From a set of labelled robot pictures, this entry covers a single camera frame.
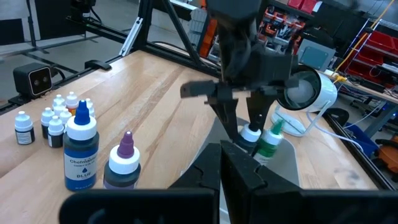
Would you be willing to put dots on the black aluminium table frame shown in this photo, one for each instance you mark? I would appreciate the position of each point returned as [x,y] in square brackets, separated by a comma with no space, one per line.
[174,53]

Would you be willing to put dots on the green-capped food coloring bottle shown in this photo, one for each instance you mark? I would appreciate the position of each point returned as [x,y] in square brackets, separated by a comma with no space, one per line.
[269,143]

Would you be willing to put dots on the blue-capped food coloring bottle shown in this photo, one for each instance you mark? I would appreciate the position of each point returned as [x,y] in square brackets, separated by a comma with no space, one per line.
[81,161]

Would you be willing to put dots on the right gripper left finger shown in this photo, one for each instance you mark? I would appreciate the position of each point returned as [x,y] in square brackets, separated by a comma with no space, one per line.
[205,171]

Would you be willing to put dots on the black-capped food coloring bottle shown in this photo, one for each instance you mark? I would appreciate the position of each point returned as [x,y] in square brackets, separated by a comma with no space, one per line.
[250,134]

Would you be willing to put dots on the grey plastic bin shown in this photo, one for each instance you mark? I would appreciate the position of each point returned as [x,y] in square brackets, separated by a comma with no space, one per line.
[214,133]

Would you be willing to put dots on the purple-capped food coloring bottle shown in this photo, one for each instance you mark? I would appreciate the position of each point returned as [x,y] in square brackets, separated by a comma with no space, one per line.
[124,161]

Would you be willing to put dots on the silver aluminium profile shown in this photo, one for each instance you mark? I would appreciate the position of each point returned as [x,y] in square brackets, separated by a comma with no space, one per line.
[132,35]

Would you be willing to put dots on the orange black power tool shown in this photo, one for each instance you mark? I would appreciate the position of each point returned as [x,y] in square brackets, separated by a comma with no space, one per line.
[388,154]

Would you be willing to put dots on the black tripod stand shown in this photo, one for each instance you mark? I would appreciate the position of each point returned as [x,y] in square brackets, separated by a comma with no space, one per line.
[31,28]

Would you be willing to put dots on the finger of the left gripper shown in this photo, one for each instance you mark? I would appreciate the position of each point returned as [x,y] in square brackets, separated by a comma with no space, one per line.
[258,109]
[227,118]

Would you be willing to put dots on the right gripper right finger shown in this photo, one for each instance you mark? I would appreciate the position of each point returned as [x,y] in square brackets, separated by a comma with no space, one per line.
[239,180]

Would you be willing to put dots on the white cylindrical spotlight lamp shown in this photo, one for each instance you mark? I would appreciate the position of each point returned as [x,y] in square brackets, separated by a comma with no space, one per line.
[320,90]

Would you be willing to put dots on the blue storage bin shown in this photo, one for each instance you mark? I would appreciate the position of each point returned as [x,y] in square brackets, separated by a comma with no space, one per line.
[357,138]

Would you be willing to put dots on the grey metal box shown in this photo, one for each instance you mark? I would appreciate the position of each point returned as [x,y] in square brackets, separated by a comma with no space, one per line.
[315,57]

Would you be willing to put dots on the black box camera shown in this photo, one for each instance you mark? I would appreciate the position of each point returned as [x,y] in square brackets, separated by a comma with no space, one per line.
[32,80]

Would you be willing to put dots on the red storage bin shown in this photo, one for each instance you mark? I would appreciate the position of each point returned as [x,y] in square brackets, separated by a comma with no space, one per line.
[377,43]
[303,5]

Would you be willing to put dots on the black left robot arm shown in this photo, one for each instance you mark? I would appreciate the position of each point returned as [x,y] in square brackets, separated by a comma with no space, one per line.
[233,18]

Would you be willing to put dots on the small white-capped dropper bottle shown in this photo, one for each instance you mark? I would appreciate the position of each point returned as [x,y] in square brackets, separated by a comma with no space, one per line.
[59,109]
[90,107]
[58,100]
[46,119]
[66,116]
[24,127]
[56,132]
[72,101]

